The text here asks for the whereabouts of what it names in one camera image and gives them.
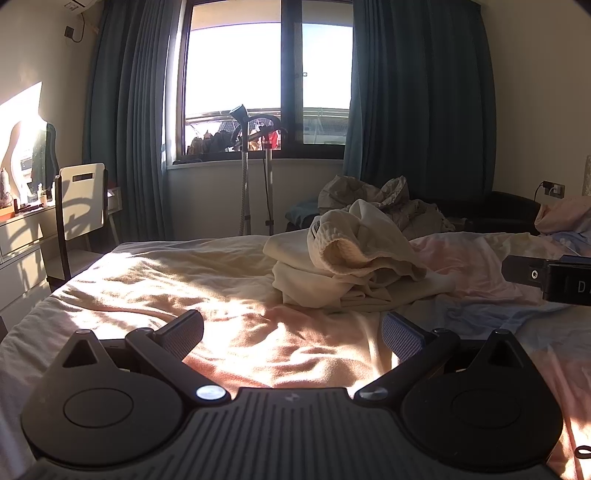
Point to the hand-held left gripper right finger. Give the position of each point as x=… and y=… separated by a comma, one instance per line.
x=402, y=339

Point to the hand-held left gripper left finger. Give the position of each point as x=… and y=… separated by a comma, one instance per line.
x=184, y=333

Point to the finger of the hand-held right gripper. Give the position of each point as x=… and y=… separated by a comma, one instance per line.
x=524, y=272

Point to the cream pants with black stripe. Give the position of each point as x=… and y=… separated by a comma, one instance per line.
x=351, y=272

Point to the bed with pink sheet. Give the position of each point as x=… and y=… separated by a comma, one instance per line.
x=152, y=295

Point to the black sofa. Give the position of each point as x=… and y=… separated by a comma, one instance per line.
x=503, y=207

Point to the pink pillow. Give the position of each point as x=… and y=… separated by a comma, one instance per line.
x=565, y=214

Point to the grey puffer jacket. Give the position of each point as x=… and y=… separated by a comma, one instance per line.
x=415, y=217

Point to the small white side table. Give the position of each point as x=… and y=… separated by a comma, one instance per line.
x=114, y=198

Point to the standing garment steamer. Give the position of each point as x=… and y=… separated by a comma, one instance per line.
x=244, y=184

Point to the teal cloth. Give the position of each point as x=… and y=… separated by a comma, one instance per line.
x=302, y=212

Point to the white-backed chair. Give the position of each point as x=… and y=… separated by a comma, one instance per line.
x=83, y=203

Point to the white dressing table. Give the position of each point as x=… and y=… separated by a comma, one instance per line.
x=18, y=249

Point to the teal curtain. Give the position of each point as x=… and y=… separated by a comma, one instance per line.
x=415, y=92
x=129, y=115

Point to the dressing table mirror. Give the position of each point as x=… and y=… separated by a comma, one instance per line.
x=21, y=138

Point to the dark-framed window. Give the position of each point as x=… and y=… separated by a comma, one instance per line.
x=240, y=69

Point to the white air conditioner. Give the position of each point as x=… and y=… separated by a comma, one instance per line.
x=78, y=3

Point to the wall outlet with plug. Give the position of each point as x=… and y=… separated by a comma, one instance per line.
x=554, y=189

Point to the black wall socket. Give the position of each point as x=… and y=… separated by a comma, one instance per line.
x=70, y=33

